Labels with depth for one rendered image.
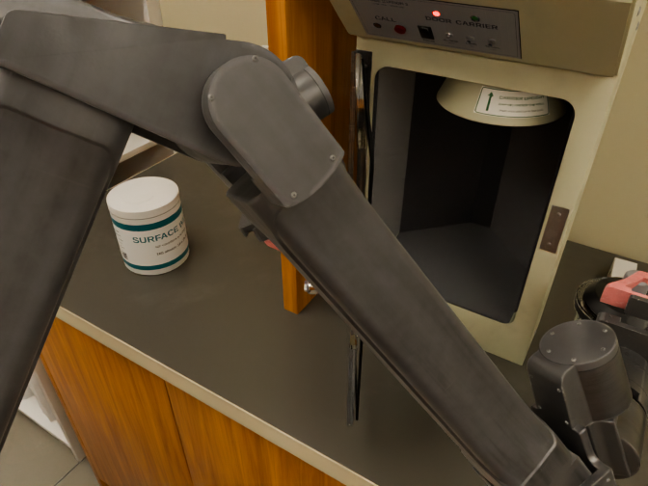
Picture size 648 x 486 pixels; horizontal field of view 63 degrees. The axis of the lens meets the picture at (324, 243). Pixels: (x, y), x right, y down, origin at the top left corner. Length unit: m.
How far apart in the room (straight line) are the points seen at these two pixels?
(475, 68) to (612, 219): 0.62
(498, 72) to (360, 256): 0.43
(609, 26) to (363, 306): 0.37
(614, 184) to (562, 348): 0.76
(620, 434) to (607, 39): 0.35
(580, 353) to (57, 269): 0.36
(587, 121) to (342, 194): 0.45
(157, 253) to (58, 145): 0.80
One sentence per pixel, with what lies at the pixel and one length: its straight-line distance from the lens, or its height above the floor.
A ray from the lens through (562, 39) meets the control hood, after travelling 0.60.
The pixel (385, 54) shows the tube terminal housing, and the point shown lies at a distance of 0.74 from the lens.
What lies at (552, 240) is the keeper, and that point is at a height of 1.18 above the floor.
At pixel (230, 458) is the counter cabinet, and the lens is 1.05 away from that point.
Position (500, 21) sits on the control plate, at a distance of 0.60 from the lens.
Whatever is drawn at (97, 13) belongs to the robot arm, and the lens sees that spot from 0.61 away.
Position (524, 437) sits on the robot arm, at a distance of 0.42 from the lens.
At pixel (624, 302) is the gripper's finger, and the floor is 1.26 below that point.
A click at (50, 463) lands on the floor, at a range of 2.07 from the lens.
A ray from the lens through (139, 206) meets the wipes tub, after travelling 1.00.
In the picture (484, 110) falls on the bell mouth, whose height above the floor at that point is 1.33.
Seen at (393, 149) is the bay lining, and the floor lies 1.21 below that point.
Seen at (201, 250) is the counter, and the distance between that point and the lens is 1.12.
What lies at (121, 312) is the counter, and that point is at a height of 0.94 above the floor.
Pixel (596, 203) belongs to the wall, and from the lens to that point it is 1.22.
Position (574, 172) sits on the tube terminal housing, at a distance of 0.72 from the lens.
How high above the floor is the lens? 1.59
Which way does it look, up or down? 36 degrees down
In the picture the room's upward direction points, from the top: straight up
